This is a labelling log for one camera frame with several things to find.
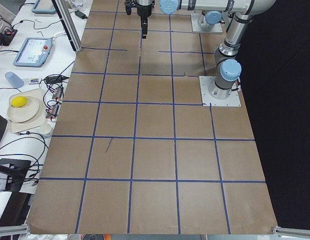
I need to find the beige square tray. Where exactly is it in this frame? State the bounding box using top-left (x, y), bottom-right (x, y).
top-left (8, 88), bottom-right (46, 133)

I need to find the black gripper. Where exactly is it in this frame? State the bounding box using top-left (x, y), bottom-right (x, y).
top-left (124, 0), bottom-right (152, 39)

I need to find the yellow lemon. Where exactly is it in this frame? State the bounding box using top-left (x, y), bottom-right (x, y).
top-left (11, 96), bottom-right (28, 108)

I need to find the white paper cup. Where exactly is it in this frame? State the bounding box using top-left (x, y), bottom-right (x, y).
top-left (39, 123), bottom-right (54, 138)

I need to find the teach pendant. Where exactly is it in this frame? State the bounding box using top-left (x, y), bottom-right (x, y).
top-left (13, 37), bottom-right (53, 68)
top-left (32, 0), bottom-right (56, 14)

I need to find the black power adapter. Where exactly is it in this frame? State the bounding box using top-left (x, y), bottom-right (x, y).
top-left (75, 10), bottom-right (88, 20)

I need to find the beige round plate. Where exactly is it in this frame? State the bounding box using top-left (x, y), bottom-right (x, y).
top-left (7, 97), bottom-right (40, 123)

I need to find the black device on table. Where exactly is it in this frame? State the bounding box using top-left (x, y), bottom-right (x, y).
top-left (0, 158), bottom-right (31, 192)

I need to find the blue plastic cup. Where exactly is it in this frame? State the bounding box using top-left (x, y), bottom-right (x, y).
top-left (5, 71), bottom-right (25, 89)

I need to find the teach pendant near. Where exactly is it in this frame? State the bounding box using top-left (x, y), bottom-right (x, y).
top-left (13, 37), bottom-right (53, 68)

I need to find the teach pendant far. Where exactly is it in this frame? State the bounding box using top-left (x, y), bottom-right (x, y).
top-left (32, 0), bottom-right (56, 14)

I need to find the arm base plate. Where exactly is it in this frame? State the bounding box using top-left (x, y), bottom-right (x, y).
top-left (199, 76), bottom-right (241, 107)
top-left (190, 13), bottom-right (223, 34)

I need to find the aluminium frame post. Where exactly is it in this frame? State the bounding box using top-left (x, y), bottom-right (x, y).
top-left (52, 0), bottom-right (82, 52)

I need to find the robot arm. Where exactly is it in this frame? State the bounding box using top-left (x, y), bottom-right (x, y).
top-left (125, 0), bottom-right (234, 39)
top-left (187, 0), bottom-right (275, 100)

